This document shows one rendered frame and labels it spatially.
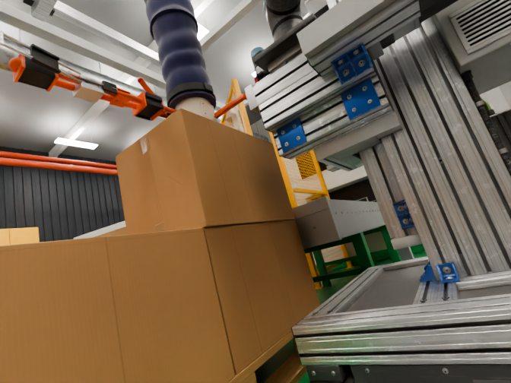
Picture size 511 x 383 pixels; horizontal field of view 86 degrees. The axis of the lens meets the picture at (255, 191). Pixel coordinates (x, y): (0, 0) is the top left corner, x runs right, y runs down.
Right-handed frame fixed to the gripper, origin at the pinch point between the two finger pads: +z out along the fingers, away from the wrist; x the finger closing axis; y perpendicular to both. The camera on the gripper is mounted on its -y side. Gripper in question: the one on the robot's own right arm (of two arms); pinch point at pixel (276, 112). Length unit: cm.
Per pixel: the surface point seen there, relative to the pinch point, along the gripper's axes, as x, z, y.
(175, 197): -16, 42, 58
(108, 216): -1075, -246, -469
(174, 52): -22, -29, 39
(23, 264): -6, 58, 100
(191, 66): -17.8, -21.6, 34.7
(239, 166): -6.4, 31.4, 32.5
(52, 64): -21, 2, 88
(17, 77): -28, 5, 93
